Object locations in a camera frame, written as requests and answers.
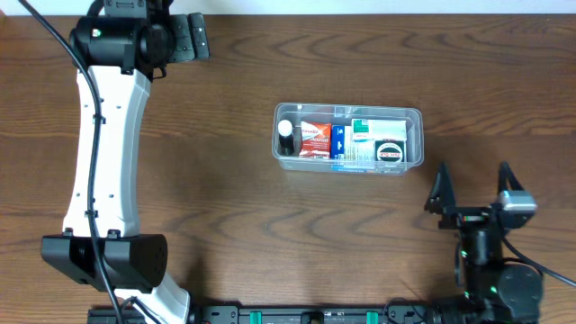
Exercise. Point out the blue fever patch box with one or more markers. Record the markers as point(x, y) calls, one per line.
point(350, 156)

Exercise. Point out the clear plastic container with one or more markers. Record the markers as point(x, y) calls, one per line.
point(334, 114)

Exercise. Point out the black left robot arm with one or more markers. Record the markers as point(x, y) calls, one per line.
point(119, 49)

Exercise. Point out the white green Panadol box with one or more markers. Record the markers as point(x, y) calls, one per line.
point(365, 129)

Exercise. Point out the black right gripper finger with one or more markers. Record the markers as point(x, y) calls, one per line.
point(507, 180)
point(442, 193)

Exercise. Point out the red Panadol box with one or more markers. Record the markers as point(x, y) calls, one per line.
point(315, 140)

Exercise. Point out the dark bottle white cap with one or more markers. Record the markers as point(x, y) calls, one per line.
point(285, 136)

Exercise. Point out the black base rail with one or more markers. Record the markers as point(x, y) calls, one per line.
point(396, 313)

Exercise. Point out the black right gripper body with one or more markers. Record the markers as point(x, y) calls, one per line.
point(473, 217)

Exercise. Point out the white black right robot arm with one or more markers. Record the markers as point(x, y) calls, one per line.
point(496, 289)

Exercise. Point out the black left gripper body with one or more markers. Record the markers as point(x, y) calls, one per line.
point(188, 37)

